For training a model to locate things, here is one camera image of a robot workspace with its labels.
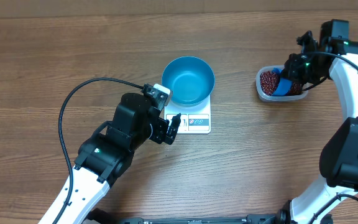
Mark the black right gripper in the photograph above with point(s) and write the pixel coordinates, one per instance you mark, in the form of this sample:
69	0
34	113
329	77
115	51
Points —
293	73

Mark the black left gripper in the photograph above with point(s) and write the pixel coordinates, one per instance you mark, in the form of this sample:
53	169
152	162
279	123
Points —
161	126

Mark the blue plastic measuring scoop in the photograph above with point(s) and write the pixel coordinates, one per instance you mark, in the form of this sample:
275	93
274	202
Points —
281	86

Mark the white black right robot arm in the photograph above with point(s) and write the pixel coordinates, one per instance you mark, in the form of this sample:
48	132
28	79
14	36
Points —
334	56

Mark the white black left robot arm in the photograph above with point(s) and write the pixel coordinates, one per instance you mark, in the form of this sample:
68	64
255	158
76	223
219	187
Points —
109	152

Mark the white digital kitchen scale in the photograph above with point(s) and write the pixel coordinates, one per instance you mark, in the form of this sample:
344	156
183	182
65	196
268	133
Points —
195	118

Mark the teal metal bowl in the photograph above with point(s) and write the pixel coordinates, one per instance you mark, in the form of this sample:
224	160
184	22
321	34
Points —
190	78

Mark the red adzuki beans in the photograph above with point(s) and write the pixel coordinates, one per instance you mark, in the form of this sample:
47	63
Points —
266	79

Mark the clear plastic container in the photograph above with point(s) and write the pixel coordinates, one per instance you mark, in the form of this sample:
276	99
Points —
274	99

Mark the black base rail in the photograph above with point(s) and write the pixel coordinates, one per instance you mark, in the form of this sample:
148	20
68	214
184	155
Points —
100	216

